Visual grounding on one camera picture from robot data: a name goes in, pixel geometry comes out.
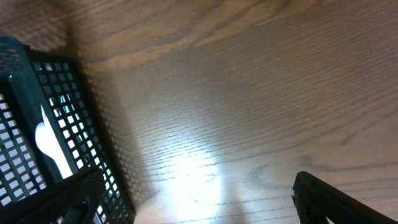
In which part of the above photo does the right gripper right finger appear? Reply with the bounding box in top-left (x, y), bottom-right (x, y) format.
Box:
top-left (292, 171), bottom-right (397, 224)

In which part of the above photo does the black plastic mesh basket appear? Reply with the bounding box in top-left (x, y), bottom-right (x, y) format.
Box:
top-left (1, 36), bottom-right (135, 223)

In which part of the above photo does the white plastic fork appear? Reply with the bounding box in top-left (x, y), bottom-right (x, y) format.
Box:
top-left (34, 105), bottom-right (73, 179)

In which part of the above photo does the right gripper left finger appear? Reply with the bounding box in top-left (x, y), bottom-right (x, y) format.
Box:
top-left (1, 167), bottom-right (104, 223)

